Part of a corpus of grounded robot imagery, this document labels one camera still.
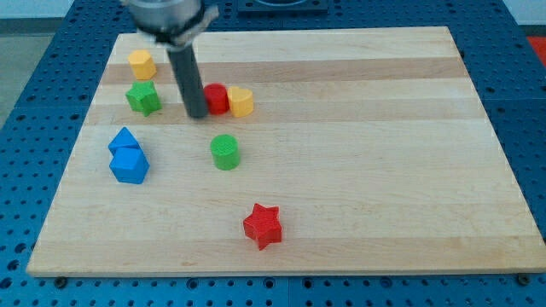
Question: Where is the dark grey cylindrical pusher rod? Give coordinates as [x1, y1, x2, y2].
[167, 45, 209, 119]

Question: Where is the red cylinder block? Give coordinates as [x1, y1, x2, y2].
[204, 83, 229, 115]

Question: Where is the yellow hexagon block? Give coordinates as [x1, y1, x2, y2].
[128, 49, 157, 80]

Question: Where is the green star block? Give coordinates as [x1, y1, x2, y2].
[125, 80, 162, 117]

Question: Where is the yellow heart block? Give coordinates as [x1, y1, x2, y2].
[227, 86, 254, 118]

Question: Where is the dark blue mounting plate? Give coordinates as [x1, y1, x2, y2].
[235, 0, 329, 13]

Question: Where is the green cylinder block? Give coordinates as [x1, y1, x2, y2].
[210, 134, 241, 171]

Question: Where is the blue triangle block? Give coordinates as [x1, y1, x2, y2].
[107, 127, 141, 155]

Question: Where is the blue cube block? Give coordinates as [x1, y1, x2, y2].
[109, 148, 149, 184]

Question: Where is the wooden board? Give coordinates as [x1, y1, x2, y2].
[27, 26, 545, 277]

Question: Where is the red star block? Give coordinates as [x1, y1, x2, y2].
[243, 203, 282, 250]

